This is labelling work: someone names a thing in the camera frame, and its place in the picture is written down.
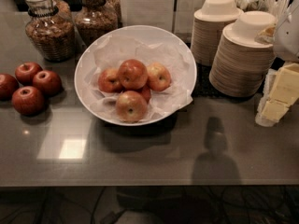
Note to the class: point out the far left red apple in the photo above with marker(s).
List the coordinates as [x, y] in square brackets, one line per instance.
[8, 84]

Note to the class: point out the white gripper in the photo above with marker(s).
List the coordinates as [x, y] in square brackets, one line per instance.
[288, 39]

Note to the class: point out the back stack of paper bowls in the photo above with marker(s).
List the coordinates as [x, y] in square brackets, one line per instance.
[208, 23]

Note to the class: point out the front red apple on table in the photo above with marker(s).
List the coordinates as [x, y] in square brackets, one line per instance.
[28, 100]

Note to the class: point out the white box behind bowl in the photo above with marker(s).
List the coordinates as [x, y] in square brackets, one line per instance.
[157, 13]

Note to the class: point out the red apple on table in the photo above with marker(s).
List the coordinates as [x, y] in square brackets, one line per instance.
[25, 72]
[48, 82]
[28, 100]

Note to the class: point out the right yellow-red apple in bowl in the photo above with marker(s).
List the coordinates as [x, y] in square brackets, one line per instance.
[159, 78]

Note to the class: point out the glass granola jar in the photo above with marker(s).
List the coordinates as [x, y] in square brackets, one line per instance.
[52, 34]
[96, 18]

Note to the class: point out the white bowl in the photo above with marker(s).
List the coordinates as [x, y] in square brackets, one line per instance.
[93, 62]

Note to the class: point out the red-yellow apple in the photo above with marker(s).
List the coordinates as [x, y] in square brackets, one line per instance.
[133, 74]

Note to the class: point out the white paper liner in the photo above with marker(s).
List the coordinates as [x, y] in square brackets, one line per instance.
[162, 52]

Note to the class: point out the left glass granola jar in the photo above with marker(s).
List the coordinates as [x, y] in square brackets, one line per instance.
[52, 34]

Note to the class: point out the small hidden red apple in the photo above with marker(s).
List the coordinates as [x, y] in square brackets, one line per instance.
[145, 92]

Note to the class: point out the front stack of paper bowls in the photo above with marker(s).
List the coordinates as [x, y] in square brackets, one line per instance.
[241, 63]

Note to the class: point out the right red apple on table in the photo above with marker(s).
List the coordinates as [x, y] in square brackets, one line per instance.
[48, 82]

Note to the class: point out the right glass granola jar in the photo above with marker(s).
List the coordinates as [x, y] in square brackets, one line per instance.
[96, 18]

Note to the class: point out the stack of paper bowls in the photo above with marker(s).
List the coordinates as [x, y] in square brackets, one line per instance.
[241, 63]
[208, 23]

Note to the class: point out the back red apple on table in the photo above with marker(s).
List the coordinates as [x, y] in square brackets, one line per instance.
[25, 72]

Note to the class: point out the left red apple in bowl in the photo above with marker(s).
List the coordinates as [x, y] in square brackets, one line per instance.
[108, 81]

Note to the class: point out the yellow-red apple in bowl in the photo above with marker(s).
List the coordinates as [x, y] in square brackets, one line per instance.
[131, 106]
[159, 78]

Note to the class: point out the front yellow-red apple in bowl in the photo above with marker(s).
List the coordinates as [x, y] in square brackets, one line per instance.
[131, 106]

